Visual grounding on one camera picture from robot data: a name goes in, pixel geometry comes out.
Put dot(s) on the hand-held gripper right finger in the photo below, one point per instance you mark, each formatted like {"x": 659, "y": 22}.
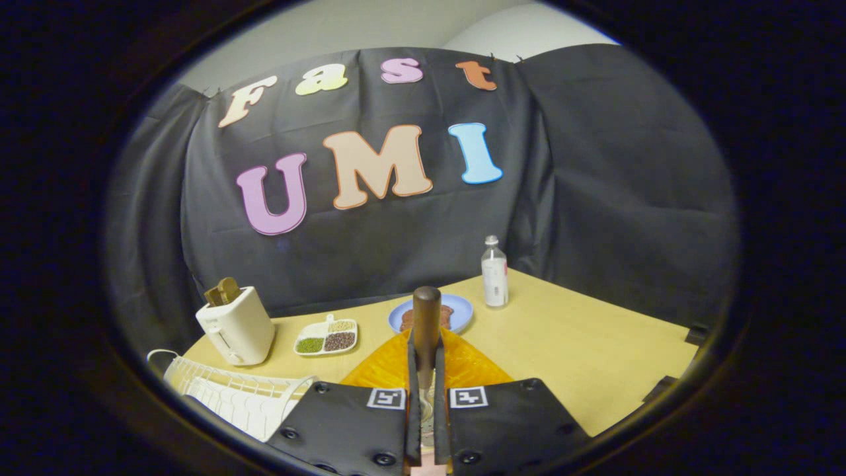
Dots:
{"x": 441, "y": 423}

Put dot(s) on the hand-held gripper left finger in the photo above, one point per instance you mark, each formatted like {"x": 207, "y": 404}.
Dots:
{"x": 414, "y": 410}

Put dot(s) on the blue plate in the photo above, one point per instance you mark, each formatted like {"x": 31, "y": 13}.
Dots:
{"x": 464, "y": 311}

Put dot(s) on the white divided bean dish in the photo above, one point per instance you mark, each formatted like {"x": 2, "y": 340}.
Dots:
{"x": 325, "y": 337}

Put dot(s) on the brown cookie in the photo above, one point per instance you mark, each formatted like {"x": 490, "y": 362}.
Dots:
{"x": 447, "y": 316}
{"x": 406, "y": 319}

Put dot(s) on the clear plastic bottle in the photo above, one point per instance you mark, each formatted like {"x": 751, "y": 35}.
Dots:
{"x": 495, "y": 277}

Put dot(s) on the white toaster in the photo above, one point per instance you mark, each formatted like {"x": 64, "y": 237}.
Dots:
{"x": 238, "y": 330}

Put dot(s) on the brown toast slice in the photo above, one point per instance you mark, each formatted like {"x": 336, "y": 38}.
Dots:
{"x": 223, "y": 291}

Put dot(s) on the black table clamp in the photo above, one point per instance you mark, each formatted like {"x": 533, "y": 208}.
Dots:
{"x": 696, "y": 334}

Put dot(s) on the black backdrop cloth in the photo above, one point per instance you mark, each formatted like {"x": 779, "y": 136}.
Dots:
{"x": 595, "y": 198}

